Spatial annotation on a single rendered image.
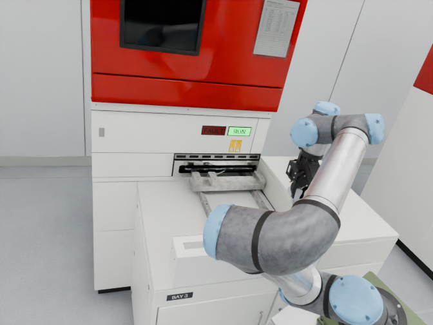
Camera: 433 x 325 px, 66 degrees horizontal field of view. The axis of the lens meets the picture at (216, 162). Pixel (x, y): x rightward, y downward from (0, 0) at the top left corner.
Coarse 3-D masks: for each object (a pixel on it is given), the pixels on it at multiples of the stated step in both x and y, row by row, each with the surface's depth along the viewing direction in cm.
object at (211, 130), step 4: (204, 128) 152; (208, 128) 153; (212, 128) 153; (216, 128) 154; (220, 128) 155; (224, 128) 155; (204, 132) 153; (208, 132) 154; (212, 132) 154; (216, 132) 155; (220, 132) 156; (224, 132) 156
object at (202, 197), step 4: (200, 192) 153; (200, 196) 152; (204, 196) 151; (200, 200) 152; (204, 200) 148; (204, 204) 146; (208, 204) 146; (204, 208) 146; (208, 208) 143; (208, 212) 141
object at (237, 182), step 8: (240, 176) 166; (248, 176) 167; (192, 184) 152; (208, 184) 154; (224, 184) 156; (232, 184) 158; (240, 184) 159; (248, 184) 160; (256, 184) 161; (264, 184) 163
